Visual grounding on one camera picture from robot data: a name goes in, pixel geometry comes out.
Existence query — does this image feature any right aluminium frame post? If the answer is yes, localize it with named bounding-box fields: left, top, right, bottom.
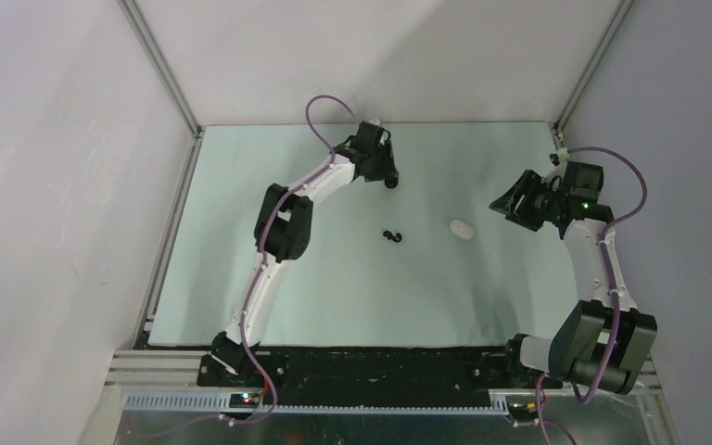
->
left=553, top=0, right=636, bottom=137

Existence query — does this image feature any controller board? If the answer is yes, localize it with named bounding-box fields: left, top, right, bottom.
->
left=228, top=392, right=262, bottom=410
left=506, top=402, right=539, bottom=426

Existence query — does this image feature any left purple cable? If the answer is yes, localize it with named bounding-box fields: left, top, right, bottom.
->
left=235, top=95, right=361, bottom=427

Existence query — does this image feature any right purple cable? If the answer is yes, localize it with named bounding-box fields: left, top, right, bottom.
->
left=534, top=146, right=649, bottom=445

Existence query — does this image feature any white earbud charging case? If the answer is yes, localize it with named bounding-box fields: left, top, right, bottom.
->
left=449, top=219, right=475, bottom=240

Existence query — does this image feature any aluminium frame post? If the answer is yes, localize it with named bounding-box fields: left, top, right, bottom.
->
left=553, top=0, right=636, bottom=137
left=117, top=0, right=203, bottom=138

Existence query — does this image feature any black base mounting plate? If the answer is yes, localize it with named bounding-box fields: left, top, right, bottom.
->
left=197, top=346, right=538, bottom=409

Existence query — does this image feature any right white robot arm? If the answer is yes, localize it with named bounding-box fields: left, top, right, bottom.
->
left=489, top=161, right=657, bottom=397

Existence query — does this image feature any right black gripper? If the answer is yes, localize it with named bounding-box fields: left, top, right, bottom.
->
left=489, top=170, right=566, bottom=233

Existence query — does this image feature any left aluminium frame post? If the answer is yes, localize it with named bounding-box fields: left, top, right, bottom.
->
left=117, top=0, right=203, bottom=138

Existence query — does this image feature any black earbud pair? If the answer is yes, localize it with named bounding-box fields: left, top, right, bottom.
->
left=382, top=230, right=402, bottom=243

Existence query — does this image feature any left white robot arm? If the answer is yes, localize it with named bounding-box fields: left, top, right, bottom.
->
left=210, top=121, right=400, bottom=387

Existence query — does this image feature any right controller board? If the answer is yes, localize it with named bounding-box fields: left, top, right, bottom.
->
left=506, top=402, right=539, bottom=426

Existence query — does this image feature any black earbud charging case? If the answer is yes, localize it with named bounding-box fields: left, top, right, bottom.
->
left=383, top=173, right=399, bottom=189

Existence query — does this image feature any left controller board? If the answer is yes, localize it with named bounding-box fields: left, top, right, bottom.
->
left=228, top=392, right=262, bottom=410

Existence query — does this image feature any purple cable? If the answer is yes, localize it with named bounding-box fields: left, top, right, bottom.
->
left=534, top=146, right=649, bottom=445
left=235, top=95, right=361, bottom=427

